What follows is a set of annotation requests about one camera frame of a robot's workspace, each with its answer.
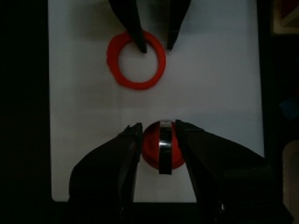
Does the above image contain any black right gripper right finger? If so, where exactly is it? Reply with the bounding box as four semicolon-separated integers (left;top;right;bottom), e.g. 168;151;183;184
173;118;295;224

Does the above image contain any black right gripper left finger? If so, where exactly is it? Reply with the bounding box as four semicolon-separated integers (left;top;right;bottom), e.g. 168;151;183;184
68;122;145;224

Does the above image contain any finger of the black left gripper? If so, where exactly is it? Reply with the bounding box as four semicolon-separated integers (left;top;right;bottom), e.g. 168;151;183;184
107;0;149;54
165;0;192;51

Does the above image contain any red dough ring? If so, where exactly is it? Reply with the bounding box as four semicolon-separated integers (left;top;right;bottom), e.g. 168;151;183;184
105;28;168;91

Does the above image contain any round metal dough cutter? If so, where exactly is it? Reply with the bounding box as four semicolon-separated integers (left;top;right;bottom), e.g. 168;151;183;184
140;118;187;176

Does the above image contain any red dough disc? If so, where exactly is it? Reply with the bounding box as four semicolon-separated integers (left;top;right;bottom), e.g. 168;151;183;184
140;121;187;172

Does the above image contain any wooden drawer box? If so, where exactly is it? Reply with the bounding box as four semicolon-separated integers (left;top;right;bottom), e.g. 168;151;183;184
271;0;299;36

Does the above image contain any white cutting board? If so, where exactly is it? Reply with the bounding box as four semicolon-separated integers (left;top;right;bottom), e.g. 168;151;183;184
47;0;267;204

